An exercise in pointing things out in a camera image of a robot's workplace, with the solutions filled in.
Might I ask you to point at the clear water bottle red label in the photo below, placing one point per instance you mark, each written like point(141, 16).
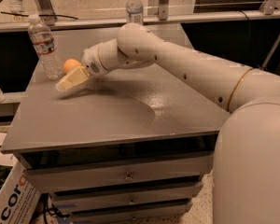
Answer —
point(45, 46)

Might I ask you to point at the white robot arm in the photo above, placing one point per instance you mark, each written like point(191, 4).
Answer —
point(246, 169)

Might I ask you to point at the metal frame rail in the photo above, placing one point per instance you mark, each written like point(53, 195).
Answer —
point(192, 18)

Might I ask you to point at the grey drawer cabinet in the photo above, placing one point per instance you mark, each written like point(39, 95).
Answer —
point(123, 147)

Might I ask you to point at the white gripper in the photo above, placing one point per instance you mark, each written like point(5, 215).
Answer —
point(90, 61)

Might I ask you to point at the orange fruit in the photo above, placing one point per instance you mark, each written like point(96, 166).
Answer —
point(69, 64)

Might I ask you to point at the white cardboard box with lettering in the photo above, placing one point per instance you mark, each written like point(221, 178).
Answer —
point(18, 198)

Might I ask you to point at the water bottle white blue label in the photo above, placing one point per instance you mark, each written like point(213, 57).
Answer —
point(134, 11)

